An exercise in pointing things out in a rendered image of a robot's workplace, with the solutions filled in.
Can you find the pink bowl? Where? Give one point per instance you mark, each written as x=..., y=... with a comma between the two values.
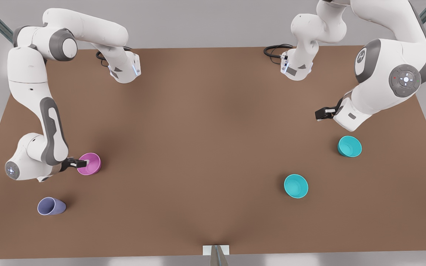
x=91, y=165

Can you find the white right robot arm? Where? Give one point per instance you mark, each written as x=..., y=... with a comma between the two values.
x=28, y=77

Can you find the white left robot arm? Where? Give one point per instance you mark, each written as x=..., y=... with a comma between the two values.
x=386, y=81

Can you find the teal bowl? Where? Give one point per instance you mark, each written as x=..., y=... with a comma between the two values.
x=296, y=186
x=350, y=146

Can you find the lavender cup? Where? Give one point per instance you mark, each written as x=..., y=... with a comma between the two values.
x=52, y=206

